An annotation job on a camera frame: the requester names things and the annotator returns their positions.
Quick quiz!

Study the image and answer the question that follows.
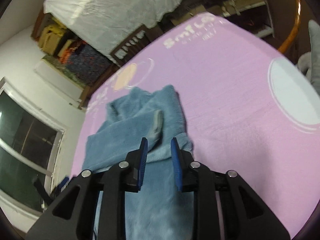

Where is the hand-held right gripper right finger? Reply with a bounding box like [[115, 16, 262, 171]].
[[170, 137, 292, 240]]

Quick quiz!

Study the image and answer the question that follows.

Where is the blue red patterned box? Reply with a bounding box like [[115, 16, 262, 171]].
[[59, 42, 112, 87]]

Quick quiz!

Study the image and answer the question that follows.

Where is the dark wooden chair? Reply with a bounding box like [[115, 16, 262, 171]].
[[110, 24, 150, 67]]

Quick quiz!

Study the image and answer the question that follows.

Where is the stack of woven boxes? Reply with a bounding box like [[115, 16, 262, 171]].
[[37, 17, 68, 55]]

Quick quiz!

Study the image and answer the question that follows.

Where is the grey tufted cushion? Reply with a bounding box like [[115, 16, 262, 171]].
[[296, 19, 320, 93]]

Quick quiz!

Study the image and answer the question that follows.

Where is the round-back wooden armchair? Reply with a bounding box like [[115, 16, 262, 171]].
[[277, 0, 302, 53]]

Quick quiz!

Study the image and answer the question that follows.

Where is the pink printed tablecloth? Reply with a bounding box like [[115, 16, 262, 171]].
[[71, 11, 320, 240]]

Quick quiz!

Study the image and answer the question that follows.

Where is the blue fleece garment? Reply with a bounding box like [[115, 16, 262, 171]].
[[82, 84, 194, 240]]

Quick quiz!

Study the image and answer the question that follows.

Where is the wooden shelf with mats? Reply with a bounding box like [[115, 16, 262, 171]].
[[212, 0, 273, 38]]

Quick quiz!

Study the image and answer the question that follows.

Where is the white framed dark window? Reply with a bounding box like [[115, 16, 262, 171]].
[[0, 77, 68, 215]]

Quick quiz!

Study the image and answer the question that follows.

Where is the white lace cloth cover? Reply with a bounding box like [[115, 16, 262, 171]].
[[44, 0, 213, 29]]

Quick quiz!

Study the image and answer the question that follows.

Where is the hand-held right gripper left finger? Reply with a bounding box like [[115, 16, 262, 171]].
[[25, 137, 149, 240]]

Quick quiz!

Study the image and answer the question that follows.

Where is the white leaning panel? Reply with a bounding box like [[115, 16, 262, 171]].
[[34, 61, 83, 105]]

